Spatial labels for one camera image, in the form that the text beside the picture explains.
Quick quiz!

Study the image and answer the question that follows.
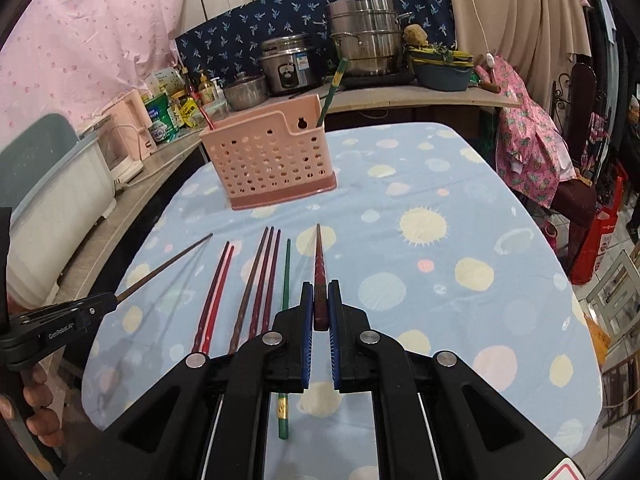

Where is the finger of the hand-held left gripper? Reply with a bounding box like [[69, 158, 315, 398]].
[[10, 293, 119, 333]]

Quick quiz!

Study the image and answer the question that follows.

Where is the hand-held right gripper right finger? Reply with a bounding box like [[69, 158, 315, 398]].
[[327, 281, 581, 480]]

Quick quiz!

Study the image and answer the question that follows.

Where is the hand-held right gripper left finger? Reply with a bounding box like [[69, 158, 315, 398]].
[[62, 282, 317, 480]]

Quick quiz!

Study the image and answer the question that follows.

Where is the dark red chopstick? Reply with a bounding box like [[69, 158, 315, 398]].
[[258, 229, 281, 337], [248, 227, 275, 342]]

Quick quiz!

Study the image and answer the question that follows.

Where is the thin dark brown chopstick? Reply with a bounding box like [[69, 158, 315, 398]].
[[116, 233, 214, 304]]

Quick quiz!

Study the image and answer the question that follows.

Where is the patterned red-brown chopstick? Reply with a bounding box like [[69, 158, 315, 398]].
[[312, 223, 331, 331]]

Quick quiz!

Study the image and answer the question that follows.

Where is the green chopstick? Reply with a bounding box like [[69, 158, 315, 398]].
[[319, 58, 350, 132], [276, 238, 292, 441]]

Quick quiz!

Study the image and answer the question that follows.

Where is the brown twisted chopstick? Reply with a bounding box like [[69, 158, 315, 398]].
[[229, 227, 268, 354]]

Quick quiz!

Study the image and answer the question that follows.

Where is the pink perforated utensil basket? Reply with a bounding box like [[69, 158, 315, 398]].
[[199, 94, 339, 211]]

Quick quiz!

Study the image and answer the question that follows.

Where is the person's left hand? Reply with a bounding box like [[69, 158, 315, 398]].
[[0, 360, 66, 448]]

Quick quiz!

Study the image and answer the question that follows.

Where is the white storage bin grey lid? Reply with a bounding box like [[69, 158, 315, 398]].
[[0, 112, 119, 307]]

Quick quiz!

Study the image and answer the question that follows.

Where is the blue dotted tablecloth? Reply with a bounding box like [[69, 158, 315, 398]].
[[80, 121, 604, 480]]

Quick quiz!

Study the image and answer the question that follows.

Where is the pink white kitchen appliance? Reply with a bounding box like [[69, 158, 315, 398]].
[[95, 89, 159, 184]]

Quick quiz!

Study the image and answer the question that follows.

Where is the green white package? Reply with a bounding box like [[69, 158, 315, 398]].
[[144, 92, 181, 144]]

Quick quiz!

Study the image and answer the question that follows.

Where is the yellow snack packet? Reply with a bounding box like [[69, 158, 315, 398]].
[[177, 97, 201, 129]]

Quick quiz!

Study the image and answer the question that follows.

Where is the clear plastic food container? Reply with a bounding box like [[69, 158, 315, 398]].
[[202, 100, 229, 124]]

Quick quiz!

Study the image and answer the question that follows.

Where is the small steel lidded pot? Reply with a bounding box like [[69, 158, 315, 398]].
[[223, 72, 269, 111]]

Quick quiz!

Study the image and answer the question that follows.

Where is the pink printed curtain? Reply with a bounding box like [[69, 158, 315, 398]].
[[0, 0, 197, 137]]

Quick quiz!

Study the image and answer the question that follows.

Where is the red shopping bag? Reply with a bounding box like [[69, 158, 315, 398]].
[[570, 204, 622, 287]]

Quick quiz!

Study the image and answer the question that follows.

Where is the steel rice cooker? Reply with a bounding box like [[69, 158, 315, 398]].
[[259, 34, 322, 96]]

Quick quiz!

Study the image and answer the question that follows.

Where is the blue plastic basin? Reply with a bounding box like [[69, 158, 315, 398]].
[[412, 50, 474, 92]]

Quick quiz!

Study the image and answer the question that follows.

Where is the dark metal chair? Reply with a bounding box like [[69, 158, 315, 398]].
[[549, 62, 599, 232]]

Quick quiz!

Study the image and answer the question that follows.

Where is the pink floral garment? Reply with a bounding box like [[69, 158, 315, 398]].
[[492, 57, 577, 209]]

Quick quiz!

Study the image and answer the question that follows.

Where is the navy floral cloth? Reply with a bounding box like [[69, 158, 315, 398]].
[[175, 0, 459, 87]]

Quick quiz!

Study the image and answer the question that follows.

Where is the stacked steel steamer pot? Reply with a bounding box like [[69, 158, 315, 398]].
[[326, 0, 414, 77]]

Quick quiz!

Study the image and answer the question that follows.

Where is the beige curtain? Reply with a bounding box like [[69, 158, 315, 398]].
[[440, 0, 594, 86]]

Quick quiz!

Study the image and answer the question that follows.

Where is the white power cable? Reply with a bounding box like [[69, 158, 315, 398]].
[[114, 132, 202, 192]]

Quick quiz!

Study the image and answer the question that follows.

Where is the white cord with switch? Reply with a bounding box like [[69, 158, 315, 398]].
[[461, 0, 499, 70]]

